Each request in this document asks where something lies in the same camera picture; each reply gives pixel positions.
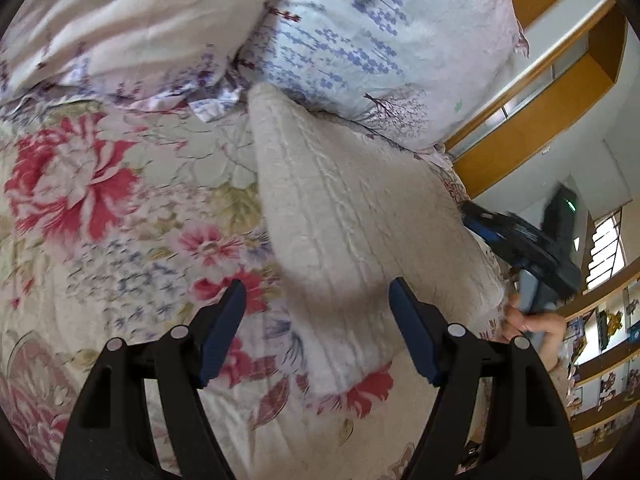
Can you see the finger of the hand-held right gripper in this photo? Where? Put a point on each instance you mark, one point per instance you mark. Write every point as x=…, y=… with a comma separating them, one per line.
x=487, y=237
x=482, y=211

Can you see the pink pillow with purple flowers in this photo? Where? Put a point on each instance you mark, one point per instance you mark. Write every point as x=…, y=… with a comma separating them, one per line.
x=125, y=25

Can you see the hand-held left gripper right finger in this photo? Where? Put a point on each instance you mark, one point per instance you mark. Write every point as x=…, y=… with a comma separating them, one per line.
x=415, y=332

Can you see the collection of toy figures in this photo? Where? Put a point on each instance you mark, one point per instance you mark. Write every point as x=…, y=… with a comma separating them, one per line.
x=607, y=322

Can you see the white pillow with blue flowers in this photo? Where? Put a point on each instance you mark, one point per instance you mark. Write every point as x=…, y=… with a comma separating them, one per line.
x=400, y=45

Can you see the wooden wardrobe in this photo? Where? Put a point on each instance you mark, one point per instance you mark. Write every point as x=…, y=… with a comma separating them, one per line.
x=525, y=160

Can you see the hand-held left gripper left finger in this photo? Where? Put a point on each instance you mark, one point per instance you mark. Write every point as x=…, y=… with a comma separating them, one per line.
x=220, y=332

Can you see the person's right forearm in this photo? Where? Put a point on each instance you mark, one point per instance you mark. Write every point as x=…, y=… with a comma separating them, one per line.
x=550, y=335

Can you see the person's right hand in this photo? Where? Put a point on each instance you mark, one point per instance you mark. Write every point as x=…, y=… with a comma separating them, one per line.
x=515, y=322

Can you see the window with slanted panes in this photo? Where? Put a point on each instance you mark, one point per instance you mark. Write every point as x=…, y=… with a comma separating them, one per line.
x=605, y=252

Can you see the wooden wall shelf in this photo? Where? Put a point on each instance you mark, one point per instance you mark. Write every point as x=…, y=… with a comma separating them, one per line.
x=615, y=375

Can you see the floral bed sheet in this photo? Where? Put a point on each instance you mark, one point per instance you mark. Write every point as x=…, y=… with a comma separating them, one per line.
x=125, y=240

